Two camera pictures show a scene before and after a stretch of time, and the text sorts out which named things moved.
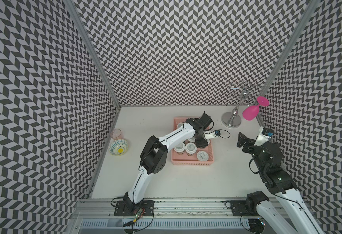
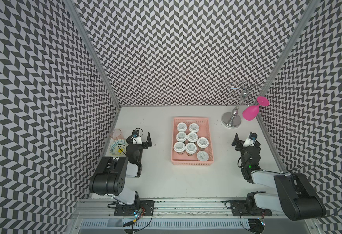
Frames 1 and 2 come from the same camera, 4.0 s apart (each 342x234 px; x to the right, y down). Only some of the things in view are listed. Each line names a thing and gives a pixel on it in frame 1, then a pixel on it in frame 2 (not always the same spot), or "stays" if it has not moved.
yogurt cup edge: x=179 y=148 stays
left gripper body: x=200 y=141 → x=144 y=146
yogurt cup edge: x=190 y=148 stays
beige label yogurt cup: x=180 y=124 stays
